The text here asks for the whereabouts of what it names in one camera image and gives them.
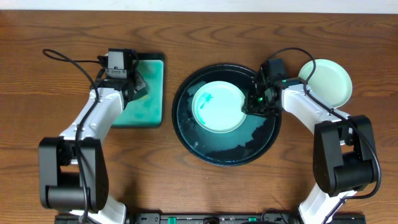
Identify black rectangular soap tray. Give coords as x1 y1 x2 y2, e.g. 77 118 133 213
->
113 52 165 128

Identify green scouring sponge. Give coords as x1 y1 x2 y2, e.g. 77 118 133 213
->
133 88 147 100

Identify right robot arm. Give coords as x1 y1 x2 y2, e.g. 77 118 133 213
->
243 73 381 223

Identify round black tray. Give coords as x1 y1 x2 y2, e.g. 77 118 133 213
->
172 63 282 166

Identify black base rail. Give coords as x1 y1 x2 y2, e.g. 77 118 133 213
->
54 211 366 224

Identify mint plate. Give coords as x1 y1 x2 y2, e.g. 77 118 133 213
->
192 81 246 134
308 59 353 108

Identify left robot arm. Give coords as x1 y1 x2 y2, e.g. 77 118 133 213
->
39 49 146 223

